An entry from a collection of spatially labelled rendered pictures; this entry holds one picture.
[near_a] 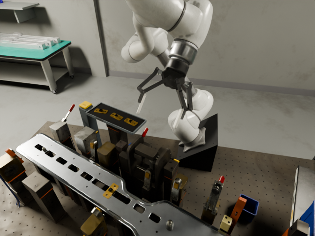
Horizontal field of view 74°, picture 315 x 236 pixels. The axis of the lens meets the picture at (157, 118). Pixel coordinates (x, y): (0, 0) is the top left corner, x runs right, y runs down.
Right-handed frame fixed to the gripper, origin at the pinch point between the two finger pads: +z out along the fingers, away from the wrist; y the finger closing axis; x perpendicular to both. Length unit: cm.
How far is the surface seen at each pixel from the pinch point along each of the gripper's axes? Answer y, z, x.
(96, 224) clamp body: 5, 52, -17
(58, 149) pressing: 39, 42, -64
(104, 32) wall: 91, -100, -323
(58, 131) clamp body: 45, 33, -72
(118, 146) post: 7, 24, -47
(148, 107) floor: -25, -4, -265
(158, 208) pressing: -20, 40, -24
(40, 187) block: 36, 54, -38
